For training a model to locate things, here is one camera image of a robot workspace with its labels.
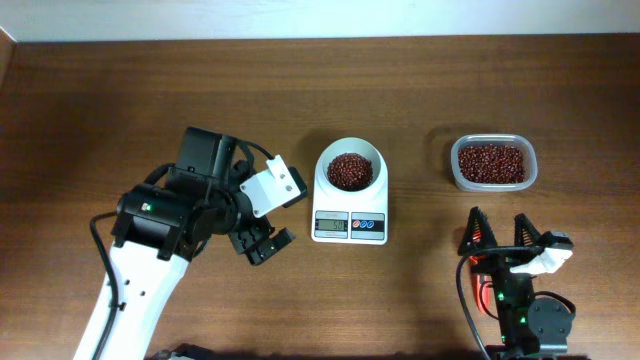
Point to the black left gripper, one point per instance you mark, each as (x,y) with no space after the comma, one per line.
(247,244)

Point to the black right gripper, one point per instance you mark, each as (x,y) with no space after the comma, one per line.
(503,261)

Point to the orange measuring scoop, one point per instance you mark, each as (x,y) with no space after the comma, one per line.
(480,281)

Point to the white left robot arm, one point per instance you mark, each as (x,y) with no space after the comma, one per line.
(135,290)

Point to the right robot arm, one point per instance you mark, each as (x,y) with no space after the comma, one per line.
(533,324)

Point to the white digital kitchen scale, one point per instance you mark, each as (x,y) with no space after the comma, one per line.
(348,219)

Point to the clear plastic bean container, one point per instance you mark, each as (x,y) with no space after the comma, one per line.
(519,142)

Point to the red adzuki beans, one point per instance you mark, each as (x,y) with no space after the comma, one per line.
(492,164)

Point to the red beans in bowl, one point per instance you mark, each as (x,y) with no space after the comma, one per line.
(350,172)

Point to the white bowl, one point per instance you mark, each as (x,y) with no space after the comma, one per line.
(351,145)

